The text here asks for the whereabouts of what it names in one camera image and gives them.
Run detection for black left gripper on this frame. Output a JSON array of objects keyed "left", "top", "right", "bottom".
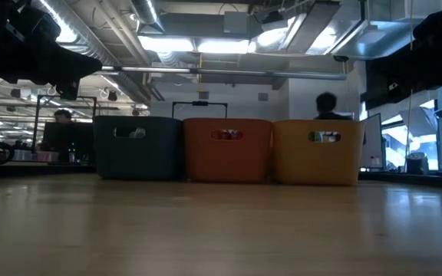
[{"left": 9, "top": 5, "right": 103, "bottom": 101}]

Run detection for white board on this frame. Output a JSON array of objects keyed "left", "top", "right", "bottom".
[{"left": 360, "top": 113, "right": 384, "bottom": 169}]

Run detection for teal plastic bin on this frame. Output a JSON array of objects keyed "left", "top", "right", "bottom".
[{"left": 92, "top": 115, "right": 186, "bottom": 181}]

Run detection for grey horizontal ceiling pipe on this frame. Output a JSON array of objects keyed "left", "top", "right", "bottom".
[{"left": 90, "top": 64, "right": 348, "bottom": 81}]

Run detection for black gantry frame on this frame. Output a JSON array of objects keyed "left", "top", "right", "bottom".
[
  {"left": 171, "top": 100, "right": 229, "bottom": 120},
  {"left": 32, "top": 94, "right": 98, "bottom": 153}
]

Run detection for dark trash bin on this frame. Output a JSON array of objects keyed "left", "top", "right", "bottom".
[{"left": 405, "top": 152, "right": 430, "bottom": 176}]

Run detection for silver spiral ceiling duct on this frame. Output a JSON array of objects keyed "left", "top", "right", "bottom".
[{"left": 130, "top": 0, "right": 167, "bottom": 35}]

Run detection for yellow plastic bin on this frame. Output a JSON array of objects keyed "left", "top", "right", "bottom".
[{"left": 271, "top": 119, "right": 366, "bottom": 187}]

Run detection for orange plastic bin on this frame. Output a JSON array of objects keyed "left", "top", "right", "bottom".
[{"left": 183, "top": 117, "right": 274, "bottom": 184}]

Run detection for person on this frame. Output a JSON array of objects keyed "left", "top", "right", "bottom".
[
  {"left": 51, "top": 108, "right": 76, "bottom": 126},
  {"left": 313, "top": 90, "right": 355, "bottom": 122}
]

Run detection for large silver spiral duct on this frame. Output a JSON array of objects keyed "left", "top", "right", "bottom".
[{"left": 32, "top": 0, "right": 120, "bottom": 67}]

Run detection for bright ceiling light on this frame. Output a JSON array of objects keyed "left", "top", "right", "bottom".
[
  {"left": 196, "top": 39, "right": 256, "bottom": 54},
  {"left": 138, "top": 36, "right": 195, "bottom": 53}
]

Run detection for grey ceiling box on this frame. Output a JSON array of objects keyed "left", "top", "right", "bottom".
[{"left": 223, "top": 11, "right": 249, "bottom": 35}]

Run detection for flat metal ceiling duct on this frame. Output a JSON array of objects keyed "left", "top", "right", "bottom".
[{"left": 284, "top": 0, "right": 341, "bottom": 54}]

